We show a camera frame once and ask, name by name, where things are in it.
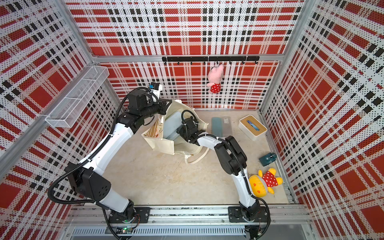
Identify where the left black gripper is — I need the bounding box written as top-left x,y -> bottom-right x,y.
140,98 -> 172,120

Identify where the light blue pencil case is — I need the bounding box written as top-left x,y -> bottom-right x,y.
163,112 -> 182,141

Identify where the cream floral canvas bag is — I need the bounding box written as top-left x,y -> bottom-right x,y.
142,100 -> 209,165

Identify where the transparent grey pencil case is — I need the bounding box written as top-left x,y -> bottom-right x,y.
222,117 -> 233,137

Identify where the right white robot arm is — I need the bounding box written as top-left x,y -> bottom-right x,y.
177,110 -> 271,225

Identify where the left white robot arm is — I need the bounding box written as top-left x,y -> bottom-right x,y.
48,83 -> 172,221

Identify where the pink plush pig toy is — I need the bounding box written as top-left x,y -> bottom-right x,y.
207,65 -> 224,94

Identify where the white tissue box wooden lid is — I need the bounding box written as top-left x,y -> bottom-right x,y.
238,115 -> 268,141

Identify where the yellow plush toy red dress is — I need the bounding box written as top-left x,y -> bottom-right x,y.
249,168 -> 283,198

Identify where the small green circuit board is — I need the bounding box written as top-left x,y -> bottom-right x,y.
116,227 -> 134,235

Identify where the black wall hook rail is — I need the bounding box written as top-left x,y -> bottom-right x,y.
162,56 -> 261,64

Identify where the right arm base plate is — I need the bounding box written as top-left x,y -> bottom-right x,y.
228,206 -> 269,223

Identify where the white wire mesh basket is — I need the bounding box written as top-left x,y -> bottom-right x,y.
46,66 -> 109,128

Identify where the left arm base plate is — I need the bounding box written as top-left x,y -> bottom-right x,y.
108,207 -> 151,224

